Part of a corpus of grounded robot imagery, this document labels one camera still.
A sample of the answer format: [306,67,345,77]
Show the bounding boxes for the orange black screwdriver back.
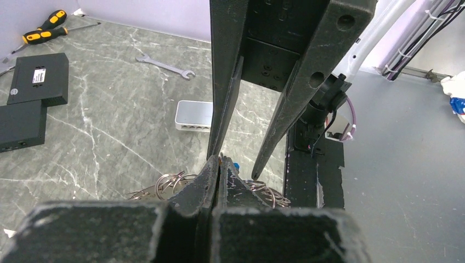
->
[37,10,67,31]

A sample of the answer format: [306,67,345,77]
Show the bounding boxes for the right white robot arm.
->
[207,1,412,179]

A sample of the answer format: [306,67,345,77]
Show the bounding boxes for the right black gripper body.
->
[242,0,329,92]

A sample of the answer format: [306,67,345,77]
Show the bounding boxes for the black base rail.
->
[283,121,345,209]

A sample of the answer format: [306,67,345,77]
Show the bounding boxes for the small black box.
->
[7,53,69,107]

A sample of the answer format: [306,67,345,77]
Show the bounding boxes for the large black box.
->
[1,100,47,152]

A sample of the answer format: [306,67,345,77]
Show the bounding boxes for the orange black screwdriver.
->
[37,10,67,31]
[2,22,101,64]

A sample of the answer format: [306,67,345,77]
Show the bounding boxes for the white cloth bundle outside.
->
[440,71,465,123]

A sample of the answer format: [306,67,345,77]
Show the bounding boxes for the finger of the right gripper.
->
[251,1,376,180]
[207,1,249,158]

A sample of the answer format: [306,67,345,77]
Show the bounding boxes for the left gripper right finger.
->
[212,157,372,262]

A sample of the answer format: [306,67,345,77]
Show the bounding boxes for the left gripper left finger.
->
[2,156,220,262]

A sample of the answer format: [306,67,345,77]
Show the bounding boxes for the wall cable bundle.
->
[381,0,465,81]

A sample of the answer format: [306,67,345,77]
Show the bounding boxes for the orange black screwdriver front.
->
[2,22,101,64]

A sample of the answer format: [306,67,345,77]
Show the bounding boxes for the metal keyring with keys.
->
[128,171,291,208]

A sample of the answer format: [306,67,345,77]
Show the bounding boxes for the grey rectangular tin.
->
[175,100,213,132]

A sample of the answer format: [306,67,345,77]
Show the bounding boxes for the silver wrench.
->
[135,54,196,81]

